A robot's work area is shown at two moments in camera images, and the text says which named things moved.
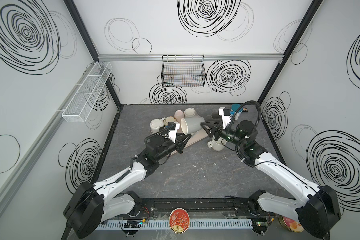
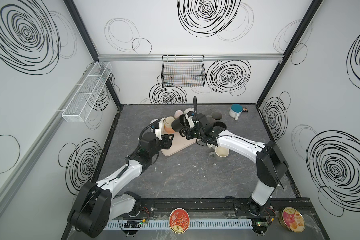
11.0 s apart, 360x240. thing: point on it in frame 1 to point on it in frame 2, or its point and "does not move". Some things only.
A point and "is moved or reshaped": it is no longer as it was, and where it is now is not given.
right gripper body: x=217 y=131 to x=193 y=120
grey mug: x=190 y=124 is moved or reshaped
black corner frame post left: x=89 y=43 does not move
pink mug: x=179 y=114 does not move
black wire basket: x=186 y=70 does not move
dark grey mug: x=215 y=115 does not move
